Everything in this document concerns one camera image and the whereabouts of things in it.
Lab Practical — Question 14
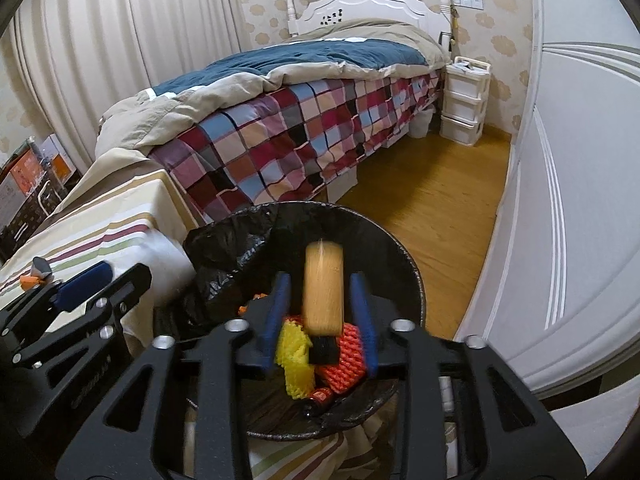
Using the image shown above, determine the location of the black trash bin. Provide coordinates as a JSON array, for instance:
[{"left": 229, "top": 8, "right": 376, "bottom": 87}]
[{"left": 182, "top": 201, "right": 427, "bottom": 442}]

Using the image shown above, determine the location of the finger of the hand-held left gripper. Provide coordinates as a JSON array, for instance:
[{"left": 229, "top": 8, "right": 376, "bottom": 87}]
[
  {"left": 12, "top": 261, "right": 153, "bottom": 438},
  {"left": 0, "top": 280, "right": 61, "bottom": 348}
]

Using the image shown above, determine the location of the white bed headboard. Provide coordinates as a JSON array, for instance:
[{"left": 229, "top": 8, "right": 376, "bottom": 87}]
[{"left": 286, "top": 0, "right": 453, "bottom": 46}]

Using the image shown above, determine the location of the black trolley cart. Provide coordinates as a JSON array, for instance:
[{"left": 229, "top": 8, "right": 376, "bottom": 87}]
[{"left": 0, "top": 160, "right": 66, "bottom": 261}]

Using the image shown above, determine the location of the bed with plaid sheet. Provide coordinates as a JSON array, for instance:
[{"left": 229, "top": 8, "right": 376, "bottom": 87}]
[{"left": 94, "top": 19, "right": 451, "bottom": 161}]

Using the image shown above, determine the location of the white and orange cardboard box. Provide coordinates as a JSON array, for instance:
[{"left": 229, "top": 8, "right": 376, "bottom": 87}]
[{"left": 0, "top": 152, "right": 43, "bottom": 226}]

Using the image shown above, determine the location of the cream curtain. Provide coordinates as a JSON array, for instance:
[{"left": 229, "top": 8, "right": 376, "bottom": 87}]
[{"left": 10, "top": 0, "right": 253, "bottom": 161}]

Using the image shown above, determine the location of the white box orange panel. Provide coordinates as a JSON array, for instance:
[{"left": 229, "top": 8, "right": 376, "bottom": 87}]
[{"left": 37, "top": 133, "right": 82, "bottom": 186}]

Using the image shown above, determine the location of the orange foam fruit net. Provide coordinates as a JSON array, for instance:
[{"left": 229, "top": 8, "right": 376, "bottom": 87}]
[{"left": 287, "top": 312, "right": 376, "bottom": 393}]

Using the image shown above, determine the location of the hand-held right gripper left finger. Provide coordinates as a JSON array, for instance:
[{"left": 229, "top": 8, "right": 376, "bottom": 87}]
[{"left": 55, "top": 271, "right": 293, "bottom": 480}]

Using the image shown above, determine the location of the white wardrobe door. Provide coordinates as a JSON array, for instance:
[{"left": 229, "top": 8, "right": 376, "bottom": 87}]
[{"left": 452, "top": 0, "right": 640, "bottom": 401}]

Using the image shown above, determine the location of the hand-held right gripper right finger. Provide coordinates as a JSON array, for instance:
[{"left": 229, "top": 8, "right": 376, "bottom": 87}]
[{"left": 349, "top": 271, "right": 586, "bottom": 480}]

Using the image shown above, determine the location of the small white bin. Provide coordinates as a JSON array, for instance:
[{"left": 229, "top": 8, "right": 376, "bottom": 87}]
[{"left": 409, "top": 110, "right": 433, "bottom": 139}]

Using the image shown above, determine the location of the white plastic drawer unit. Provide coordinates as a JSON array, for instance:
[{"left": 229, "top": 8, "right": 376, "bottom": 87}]
[{"left": 440, "top": 56, "right": 490, "bottom": 147}]

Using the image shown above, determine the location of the amber bottle black cap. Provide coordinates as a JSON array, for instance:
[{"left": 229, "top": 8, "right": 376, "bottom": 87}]
[{"left": 302, "top": 241, "right": 346, "bottom": 366}]

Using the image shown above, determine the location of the orange snack wrapper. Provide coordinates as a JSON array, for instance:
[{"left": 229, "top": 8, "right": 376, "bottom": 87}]
[{"left": 21, "top": 257, "right": 55, "bottom": 292}]

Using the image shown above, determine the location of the yellow foam fruit net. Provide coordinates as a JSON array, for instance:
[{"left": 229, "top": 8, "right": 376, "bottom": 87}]
[{"left": 274, "top": 322, "right": 316, "bottom": 401}]

